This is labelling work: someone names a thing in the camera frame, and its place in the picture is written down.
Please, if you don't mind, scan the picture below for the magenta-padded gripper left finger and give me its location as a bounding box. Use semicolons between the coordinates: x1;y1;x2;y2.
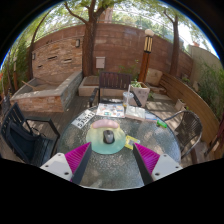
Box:
39;142;93;185

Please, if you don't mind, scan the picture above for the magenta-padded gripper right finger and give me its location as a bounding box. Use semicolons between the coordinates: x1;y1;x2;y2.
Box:
132;142;184;186

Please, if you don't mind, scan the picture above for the dark grey computer mouse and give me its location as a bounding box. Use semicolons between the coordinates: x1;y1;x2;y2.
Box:
102;129;116;145

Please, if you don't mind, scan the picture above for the green pink round mouse pad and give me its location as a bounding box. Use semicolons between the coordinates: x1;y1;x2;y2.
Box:
85;119;128;155

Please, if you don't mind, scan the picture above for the yellow card with code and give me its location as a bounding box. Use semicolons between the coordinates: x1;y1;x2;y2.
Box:
124;134;142;151

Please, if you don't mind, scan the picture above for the green plastic bottle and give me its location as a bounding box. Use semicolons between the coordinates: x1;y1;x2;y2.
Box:
156;119;168;129

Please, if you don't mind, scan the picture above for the white licence plate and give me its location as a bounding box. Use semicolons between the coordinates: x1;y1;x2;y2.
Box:
70;109;97;130

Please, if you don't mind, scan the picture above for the dark wicker chair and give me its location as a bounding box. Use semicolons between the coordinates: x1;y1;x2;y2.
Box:
163;109;204;159

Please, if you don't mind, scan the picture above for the black metal chair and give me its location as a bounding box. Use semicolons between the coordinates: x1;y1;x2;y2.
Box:
0;102;61;168

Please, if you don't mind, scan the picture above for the clear plastic cup with straw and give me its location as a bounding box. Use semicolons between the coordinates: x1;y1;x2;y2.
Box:
122;84;135;109

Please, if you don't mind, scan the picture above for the stone planter with plant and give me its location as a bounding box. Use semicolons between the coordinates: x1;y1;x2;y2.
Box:
129;79;151;108

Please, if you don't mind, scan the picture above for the curved wooden bench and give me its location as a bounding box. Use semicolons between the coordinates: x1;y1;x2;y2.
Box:
159;72;224;158

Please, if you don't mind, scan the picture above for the pale stone block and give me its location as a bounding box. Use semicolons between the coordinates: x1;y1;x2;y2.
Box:
145;67;164;87

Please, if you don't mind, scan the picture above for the dark wooden slatted chair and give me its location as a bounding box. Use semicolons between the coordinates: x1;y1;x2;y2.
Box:
89;70;143;108

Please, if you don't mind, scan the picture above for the thin leaning tree trunk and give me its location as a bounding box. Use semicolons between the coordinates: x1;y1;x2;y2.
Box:
26;13;51;81

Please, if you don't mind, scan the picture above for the thick tree trunk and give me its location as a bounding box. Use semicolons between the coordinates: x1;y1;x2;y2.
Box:
63;0;114;78

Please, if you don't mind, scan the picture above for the slim dark tree trunk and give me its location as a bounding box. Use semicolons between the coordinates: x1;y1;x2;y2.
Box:
163;8;181;77

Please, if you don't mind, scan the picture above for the wooden garden lamp post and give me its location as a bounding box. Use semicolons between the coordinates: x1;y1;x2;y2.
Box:
137;28;155;83

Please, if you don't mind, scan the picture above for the grey wall box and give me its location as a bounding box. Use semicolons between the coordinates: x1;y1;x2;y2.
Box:
95;56;106;70

